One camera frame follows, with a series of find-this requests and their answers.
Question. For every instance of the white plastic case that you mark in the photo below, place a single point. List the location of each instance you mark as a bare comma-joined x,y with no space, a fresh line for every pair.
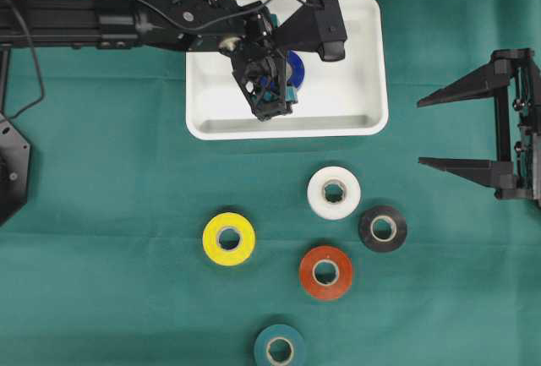
346,98

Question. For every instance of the blue tape roll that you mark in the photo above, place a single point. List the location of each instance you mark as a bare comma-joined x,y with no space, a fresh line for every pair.
298,71

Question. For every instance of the yellow tape roll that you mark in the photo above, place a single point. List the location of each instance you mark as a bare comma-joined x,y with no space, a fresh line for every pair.
228,239

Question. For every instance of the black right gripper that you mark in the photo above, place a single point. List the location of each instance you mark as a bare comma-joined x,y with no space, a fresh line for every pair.
513,78

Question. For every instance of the red tape roll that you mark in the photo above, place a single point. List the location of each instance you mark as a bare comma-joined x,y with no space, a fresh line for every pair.
326,273

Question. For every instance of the green table cloth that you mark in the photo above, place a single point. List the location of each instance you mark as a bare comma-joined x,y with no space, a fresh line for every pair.
105,264

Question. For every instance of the black tape roll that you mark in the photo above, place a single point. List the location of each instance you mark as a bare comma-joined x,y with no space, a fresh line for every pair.
382,229

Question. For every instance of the white tape roll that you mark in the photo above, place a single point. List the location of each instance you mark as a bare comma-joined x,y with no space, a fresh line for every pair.
333,193

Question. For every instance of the green tape roll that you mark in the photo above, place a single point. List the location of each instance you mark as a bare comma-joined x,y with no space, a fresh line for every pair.
279,344

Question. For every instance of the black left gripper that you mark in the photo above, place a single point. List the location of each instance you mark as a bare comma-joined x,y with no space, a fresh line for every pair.
247,52

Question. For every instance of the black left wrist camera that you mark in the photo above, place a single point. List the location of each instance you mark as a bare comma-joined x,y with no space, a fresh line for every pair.
318,27

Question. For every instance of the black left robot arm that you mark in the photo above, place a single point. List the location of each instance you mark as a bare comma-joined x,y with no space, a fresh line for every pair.
174,25

